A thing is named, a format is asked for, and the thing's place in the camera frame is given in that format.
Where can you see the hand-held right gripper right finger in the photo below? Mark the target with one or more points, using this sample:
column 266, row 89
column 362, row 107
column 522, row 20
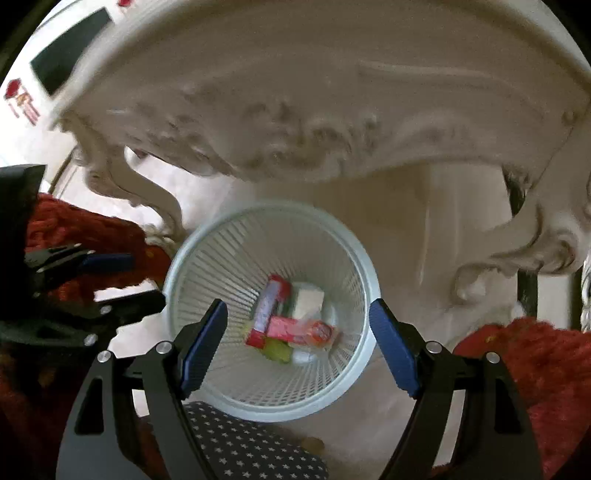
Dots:
column 392, row 347

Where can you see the ornate white carved table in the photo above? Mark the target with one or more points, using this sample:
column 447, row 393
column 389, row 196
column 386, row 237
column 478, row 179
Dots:
column 323, row 92

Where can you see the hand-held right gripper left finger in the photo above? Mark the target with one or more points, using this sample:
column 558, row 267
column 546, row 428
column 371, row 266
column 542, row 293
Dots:
column 203, row 347

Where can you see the white mesh wastebasket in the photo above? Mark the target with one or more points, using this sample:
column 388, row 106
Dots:
column 221, row 258

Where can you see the long pink red packet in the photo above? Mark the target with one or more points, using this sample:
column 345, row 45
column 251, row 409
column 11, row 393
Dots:
column 270, row 304

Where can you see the yellow green wrapper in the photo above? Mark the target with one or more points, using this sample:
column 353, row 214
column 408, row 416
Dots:
column 277, row 351

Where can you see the red snack packet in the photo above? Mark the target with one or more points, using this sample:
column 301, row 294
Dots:
column 295, row 327

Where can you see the black wall television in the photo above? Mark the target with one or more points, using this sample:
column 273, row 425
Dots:
column 69, row 55

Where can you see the red fluffy cloth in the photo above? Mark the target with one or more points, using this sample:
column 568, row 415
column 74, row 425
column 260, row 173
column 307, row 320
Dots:
column 547, row 369

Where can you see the small yellow scrap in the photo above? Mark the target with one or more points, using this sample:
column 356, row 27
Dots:
column 314, row 444

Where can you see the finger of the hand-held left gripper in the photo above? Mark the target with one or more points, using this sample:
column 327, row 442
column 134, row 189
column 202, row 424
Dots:
column 108, row 262
column 138, row 304

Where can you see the small white box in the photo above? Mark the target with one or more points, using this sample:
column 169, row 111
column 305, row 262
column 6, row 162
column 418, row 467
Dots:
column 307, row 300

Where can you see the dark star-print cloth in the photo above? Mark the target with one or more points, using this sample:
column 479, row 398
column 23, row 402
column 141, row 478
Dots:
column 249, row 447

